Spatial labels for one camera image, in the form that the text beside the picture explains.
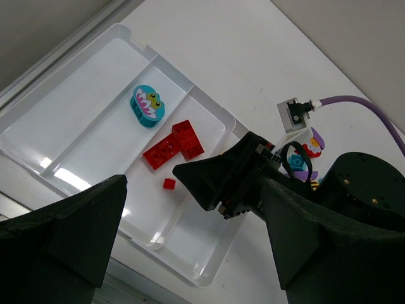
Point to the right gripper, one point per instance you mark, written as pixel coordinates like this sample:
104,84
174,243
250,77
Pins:
234,178

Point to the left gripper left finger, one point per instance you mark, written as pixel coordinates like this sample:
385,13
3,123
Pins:
60,253

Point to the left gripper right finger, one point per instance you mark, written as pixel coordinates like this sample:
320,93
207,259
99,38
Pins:
324,257

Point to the tiny red brick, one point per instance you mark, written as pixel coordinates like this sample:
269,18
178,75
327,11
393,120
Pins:
169,184

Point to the red curved brick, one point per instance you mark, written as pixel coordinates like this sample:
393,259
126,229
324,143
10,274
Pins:
191,146

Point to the red long brick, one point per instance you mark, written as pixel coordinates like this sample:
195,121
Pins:
163,151

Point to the teal frog brick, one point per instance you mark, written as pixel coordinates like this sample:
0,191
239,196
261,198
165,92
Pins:
147,106

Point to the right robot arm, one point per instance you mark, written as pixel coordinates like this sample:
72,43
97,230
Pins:
359,186

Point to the yellow striped brick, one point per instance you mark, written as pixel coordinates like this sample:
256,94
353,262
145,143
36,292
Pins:
314,184

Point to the teal purple brick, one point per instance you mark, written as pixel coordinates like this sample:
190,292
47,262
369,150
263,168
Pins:
300,169

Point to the purple red flower brick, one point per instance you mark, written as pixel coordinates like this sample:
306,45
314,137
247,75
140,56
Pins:
315,145

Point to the white divided tray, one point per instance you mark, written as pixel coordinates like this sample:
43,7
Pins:
76,128

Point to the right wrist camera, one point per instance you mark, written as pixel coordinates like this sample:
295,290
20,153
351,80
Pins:
296,126

